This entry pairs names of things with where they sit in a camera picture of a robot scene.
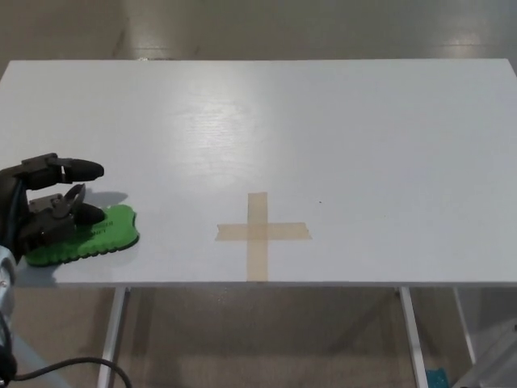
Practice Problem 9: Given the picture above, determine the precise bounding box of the blue-grey metal stand bar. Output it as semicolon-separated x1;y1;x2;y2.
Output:
11;335;74;388

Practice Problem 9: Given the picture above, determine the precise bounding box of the white table leg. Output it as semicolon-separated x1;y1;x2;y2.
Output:
398;286;427;388
452;287;477;365
96;286;131;388

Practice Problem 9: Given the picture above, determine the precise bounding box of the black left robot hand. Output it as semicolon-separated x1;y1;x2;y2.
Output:
0;152;105;264

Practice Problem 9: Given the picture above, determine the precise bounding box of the small teal object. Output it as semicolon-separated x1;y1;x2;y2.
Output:
426;367;448;388

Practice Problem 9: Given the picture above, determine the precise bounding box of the green whiteboard eraser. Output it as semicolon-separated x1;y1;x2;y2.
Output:
26;204;141;268

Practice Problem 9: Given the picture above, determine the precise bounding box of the grey metal stand bar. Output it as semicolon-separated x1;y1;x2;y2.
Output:
456;318;517;388

